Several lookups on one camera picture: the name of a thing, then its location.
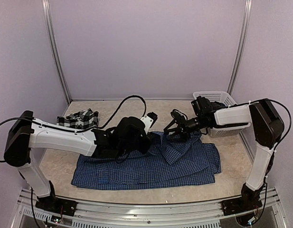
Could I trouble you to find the aluminium frame post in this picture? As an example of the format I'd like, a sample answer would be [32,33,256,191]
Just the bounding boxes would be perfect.
[42,0,72,105]
[227,0,253,95]

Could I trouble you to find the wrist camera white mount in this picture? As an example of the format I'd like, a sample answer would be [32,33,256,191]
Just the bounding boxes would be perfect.
[170,109,188,121]
[140,112,158,133]

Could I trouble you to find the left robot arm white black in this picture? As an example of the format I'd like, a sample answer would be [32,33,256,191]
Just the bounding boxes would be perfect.
[4,111,158,211]

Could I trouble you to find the dark striped shirt in basket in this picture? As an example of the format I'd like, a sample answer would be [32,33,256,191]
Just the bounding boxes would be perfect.
[210,101,227,110]

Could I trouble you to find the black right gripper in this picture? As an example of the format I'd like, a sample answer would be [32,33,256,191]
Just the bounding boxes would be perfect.
[164,114,206,142]

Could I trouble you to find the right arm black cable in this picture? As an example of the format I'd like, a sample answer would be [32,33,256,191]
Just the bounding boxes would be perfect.
[269,98,293,143]

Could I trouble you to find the front aluminium rail frame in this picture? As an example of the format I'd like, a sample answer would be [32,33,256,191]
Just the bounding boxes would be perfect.
[11,186,288,228]

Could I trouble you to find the left aluminium frame post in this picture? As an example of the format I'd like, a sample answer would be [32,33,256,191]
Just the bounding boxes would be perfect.
[42,0,72,105]

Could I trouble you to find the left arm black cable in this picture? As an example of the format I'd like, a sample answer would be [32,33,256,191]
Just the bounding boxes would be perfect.
[98,95,147,130]

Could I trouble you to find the white plastic laundry basket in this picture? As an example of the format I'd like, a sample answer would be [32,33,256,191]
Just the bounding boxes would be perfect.
[192,90,244,138]

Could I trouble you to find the right aluminium frame post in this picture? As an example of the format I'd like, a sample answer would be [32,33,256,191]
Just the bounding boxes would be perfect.
[227,0,253,95]

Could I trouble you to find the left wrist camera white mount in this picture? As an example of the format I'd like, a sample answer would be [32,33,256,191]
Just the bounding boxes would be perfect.
[140,112,158,133]

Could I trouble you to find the folded black white plaid shirt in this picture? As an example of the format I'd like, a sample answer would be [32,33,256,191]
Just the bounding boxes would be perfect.
[56,108,99,130]

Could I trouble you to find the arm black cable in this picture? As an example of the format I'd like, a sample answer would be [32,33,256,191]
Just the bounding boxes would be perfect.
[98,95,147,130]
[269,98,293,143]

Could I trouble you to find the blue checked long sleeve shirt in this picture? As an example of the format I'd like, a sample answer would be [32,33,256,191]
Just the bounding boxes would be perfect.
[71,131,221,190]

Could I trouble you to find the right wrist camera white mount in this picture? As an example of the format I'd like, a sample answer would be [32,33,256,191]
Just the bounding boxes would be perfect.
[170,109,188,121]

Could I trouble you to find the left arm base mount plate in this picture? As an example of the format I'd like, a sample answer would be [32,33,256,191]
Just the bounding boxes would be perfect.
[36,196,78,217]

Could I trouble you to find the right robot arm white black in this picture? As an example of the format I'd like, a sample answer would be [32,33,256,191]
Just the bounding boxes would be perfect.
[164,96,284,211]

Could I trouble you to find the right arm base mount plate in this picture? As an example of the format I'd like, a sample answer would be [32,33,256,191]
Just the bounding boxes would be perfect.
[221,197,263,216]

